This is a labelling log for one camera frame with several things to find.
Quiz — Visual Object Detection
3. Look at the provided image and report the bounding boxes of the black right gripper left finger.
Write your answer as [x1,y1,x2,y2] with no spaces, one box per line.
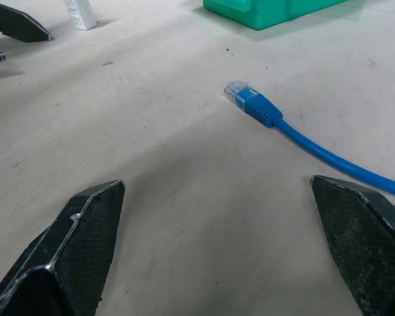
[0,179,126,316]

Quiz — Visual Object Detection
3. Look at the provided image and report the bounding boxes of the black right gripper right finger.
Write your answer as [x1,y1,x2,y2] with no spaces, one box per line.
[309,174,395,316]

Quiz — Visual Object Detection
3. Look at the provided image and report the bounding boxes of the white ribbed plastic block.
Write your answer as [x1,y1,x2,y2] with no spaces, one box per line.
[63,0,98,32]

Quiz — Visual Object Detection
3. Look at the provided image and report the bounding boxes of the green plastic box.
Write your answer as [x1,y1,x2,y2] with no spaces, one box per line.
[202,0,348,32]

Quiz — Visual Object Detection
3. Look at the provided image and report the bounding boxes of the blue Ethernet cable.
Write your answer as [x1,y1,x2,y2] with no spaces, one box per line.
[223,78,395,199]

